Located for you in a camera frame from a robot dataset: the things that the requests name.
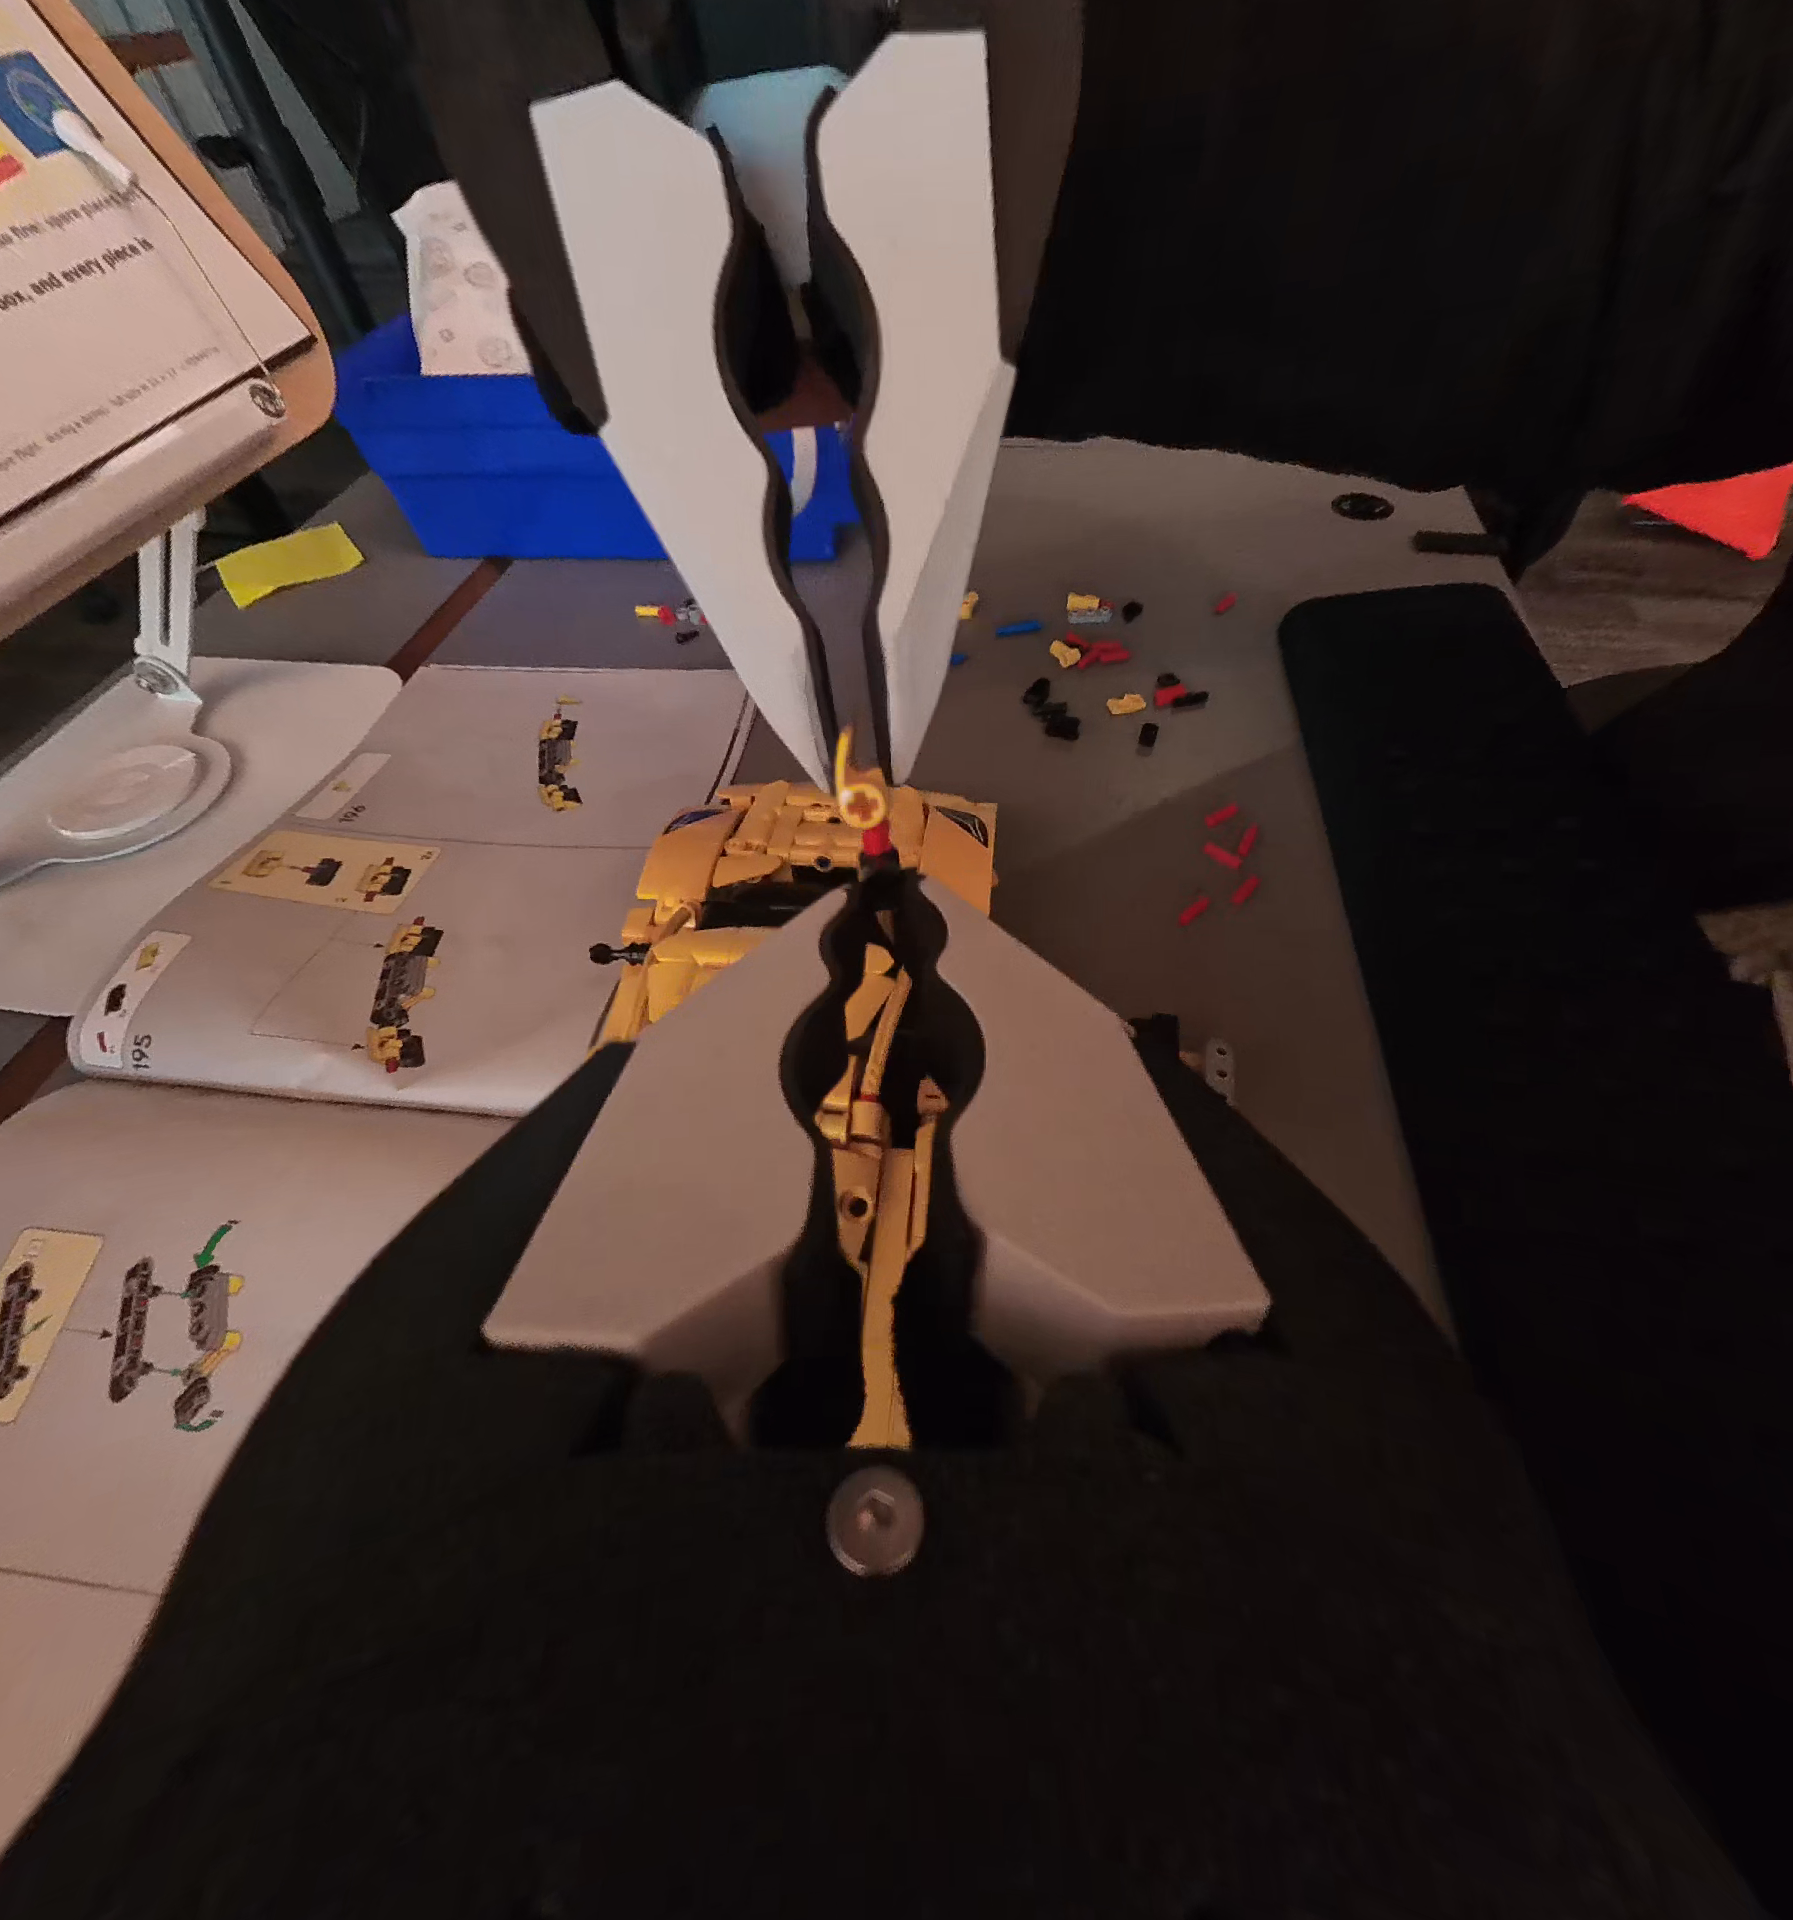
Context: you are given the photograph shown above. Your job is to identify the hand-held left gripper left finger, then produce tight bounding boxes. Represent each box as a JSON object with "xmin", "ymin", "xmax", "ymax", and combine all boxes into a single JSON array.
[{"xmin": 481, "ymin": 888, "xmax": 857, "ymax": 1434}]

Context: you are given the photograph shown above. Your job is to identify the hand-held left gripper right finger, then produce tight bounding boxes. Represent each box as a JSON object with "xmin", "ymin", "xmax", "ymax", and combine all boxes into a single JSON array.
[{"xmin": 910, "ymin": 882, "xmax": 1272, "ymax": 1429}]

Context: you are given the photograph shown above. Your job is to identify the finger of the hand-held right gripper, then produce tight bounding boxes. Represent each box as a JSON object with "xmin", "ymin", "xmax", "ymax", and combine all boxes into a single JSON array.
[
  {"xmin": 528, "ymin": 78, "xmax": 840, "ymax": 793},
  {"xmin": 810, "ymin": 27, "xmax": 1025, "ymax": 786}
]

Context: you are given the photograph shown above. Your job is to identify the yellow toy brick car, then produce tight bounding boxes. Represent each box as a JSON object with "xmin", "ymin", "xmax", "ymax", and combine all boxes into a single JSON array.
[{"xmin": 591, "ymin": 780, "xmax": 1003, "ymax": 1450}]

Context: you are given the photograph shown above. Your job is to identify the grey desk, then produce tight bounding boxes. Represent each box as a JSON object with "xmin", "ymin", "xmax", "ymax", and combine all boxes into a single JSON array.
[{"xmin": 0, "ymin": 434, "xmax": 1529, "ymax": 1353}]

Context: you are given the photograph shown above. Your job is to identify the patterned paper bag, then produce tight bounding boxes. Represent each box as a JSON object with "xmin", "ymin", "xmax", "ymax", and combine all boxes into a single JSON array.
[{"xmin": 392, "ymin": 180, "xmax": 538, "ymax": 378}]

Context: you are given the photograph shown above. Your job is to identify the blue plastic bin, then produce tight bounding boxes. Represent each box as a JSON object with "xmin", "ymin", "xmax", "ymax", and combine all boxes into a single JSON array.
[{"xmin": 332, "ymin": 314, "xmax": 860, "ymax": 564}]

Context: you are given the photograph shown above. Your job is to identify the loose small brick pieces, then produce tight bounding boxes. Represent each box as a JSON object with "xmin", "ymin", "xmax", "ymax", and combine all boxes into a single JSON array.
[{"xmin": 957, "ymin": 585, "xmax": 1264, "ymax": 924}]

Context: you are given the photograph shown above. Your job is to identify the yellow tape strip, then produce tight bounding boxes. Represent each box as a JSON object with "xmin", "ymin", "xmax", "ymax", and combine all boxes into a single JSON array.
[{"xmin": 212, "ymin": 523, "xmax": 369, "ymax": 611}]

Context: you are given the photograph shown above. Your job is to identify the open instruction booklet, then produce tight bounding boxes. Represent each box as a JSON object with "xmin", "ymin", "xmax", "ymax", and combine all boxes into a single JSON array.
[{"xmin": 0, "ymin": 661, "xmax": 754, "ymax": 1920}]

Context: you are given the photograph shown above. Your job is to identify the printed instruction sheet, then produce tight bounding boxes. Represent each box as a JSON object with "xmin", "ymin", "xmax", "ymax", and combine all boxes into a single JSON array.
[{"xmin": 0, "ymin": 0, "xmax": 312, "ymax": 559}]

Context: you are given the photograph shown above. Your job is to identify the wooden book stand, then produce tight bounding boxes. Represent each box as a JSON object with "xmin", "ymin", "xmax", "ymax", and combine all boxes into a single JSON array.
[{"xmin": 0, "ymin": 0, "xmax": 407, "ymax": 902}]

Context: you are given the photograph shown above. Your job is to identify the orange traffic cone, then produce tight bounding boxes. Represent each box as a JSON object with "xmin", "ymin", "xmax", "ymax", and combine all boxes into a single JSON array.
[{"xmin": 1623, "ymin": 456, "xmax": 1793, "ymax": 561}]

